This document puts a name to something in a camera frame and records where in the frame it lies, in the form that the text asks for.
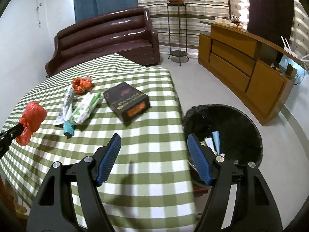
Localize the orange crumpled wrapper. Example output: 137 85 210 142
72 77 93 94

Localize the red plastic bag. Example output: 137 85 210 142
16 102 47 146

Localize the white blue toothpaste tube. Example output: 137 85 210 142
53 85 75 126

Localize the black metal plant stand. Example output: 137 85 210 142
166 2 189 66

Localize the green checkered tablecloth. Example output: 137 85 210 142
0 53 198 232

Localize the dark cigarette carton box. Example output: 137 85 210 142
103 82 150 123

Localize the wooden sideboard cabinet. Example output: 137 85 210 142
198 23 295 126

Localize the white wifi router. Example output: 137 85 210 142
281 36 309 62

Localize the white green toothpaste tube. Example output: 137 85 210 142
204 137 217 155

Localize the black trash bin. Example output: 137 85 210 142
183 104 265 195

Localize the mickey mouse plush toy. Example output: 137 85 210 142
230 15 243 29

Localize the dark red leather sofa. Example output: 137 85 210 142
45 6 160 77

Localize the dark purple curtain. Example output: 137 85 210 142
247 0 294 48

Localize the white box on cabinet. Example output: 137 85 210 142
215 17 232 27

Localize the light blue tube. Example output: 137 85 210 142
212 131 221 154

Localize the green white tissue pack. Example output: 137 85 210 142
69 92 101 125

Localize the striped beige curtain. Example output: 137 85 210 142
138 0 230 57

